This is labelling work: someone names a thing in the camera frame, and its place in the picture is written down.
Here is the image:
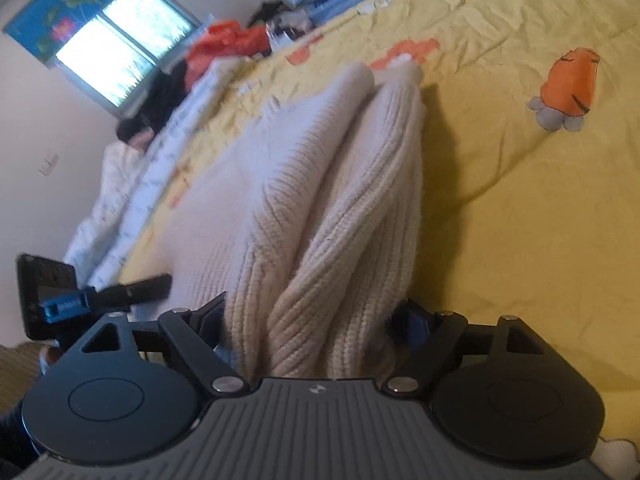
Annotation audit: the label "yellow carrot print bedsheet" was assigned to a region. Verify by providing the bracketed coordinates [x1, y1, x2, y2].
[120, 0, 639, 442]

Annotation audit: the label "white text print quilt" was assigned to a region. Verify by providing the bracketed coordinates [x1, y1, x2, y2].
[63, 56, 253, 288]

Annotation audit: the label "white grey plastic bag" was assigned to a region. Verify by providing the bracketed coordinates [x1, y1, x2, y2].
[266, 18, 314, 52]

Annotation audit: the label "black clothes by window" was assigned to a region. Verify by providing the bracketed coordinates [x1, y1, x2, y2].
[116, 61, 188, 143]

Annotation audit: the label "orange plastic bag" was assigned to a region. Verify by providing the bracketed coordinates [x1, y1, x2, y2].
[184, 21, 270, 91]

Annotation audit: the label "cream knit sweater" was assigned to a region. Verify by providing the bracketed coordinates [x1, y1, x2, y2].
[150, 62, 424, 379]

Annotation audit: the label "window with grey frame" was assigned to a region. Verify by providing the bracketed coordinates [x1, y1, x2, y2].
[55, 0, 200, 116]

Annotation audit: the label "blue floral curtain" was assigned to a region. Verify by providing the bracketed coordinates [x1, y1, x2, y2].
[3, 0, 114, 64]

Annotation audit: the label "person's hand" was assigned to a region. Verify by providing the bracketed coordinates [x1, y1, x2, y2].
[38, 346, 63, 375]

